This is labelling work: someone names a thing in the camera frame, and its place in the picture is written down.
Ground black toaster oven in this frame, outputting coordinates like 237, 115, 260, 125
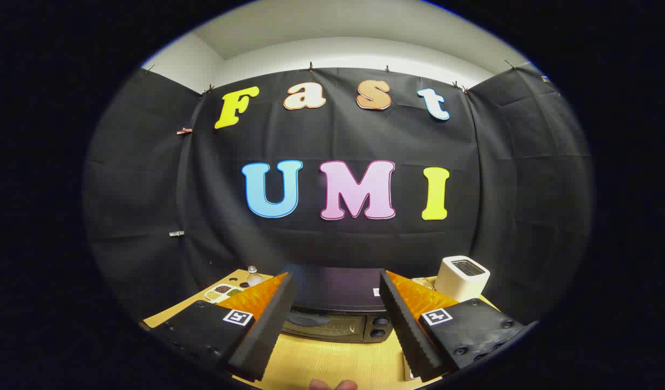
281, 264, 394, 343

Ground white sectioned condiment dish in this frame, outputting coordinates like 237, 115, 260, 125
204, 284, 244, 303

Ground black backdrop cloth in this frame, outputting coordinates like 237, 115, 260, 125
83, 65, 596, 326

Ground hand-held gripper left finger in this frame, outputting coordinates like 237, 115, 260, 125
148, 272, 299, 382

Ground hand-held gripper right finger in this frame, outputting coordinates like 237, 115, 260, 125
379, 269, 528, 383

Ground white bread toaster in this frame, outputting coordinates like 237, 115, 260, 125
434, 256, 491, 303

